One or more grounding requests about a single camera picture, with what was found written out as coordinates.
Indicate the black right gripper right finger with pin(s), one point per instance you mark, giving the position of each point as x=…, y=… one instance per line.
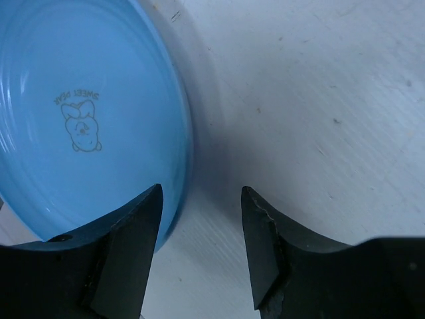
x=298, y=273

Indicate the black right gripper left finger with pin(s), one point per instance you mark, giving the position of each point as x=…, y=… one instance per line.
x=99, y=270

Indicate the blue round plate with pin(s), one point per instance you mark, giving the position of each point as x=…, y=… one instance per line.
x=93, y=113

